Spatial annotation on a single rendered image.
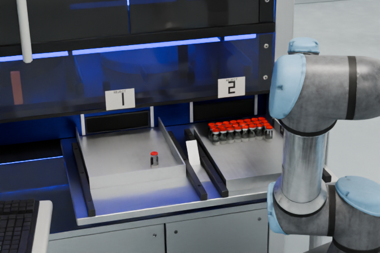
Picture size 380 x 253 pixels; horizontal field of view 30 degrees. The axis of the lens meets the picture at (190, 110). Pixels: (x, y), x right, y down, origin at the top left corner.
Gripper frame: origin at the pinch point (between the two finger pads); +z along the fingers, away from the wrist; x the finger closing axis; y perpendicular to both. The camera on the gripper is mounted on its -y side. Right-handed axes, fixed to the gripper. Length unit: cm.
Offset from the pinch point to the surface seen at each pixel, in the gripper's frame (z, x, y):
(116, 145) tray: 3, 43, 37
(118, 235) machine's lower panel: 35, 44, 39
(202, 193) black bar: 1.6, 27.1, -1.2
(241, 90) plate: -9.1, 4.0, 38.3
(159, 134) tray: 3, 29, 41
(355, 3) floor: 90, -264, 483
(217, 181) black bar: 1.5, 21.6, 3.7
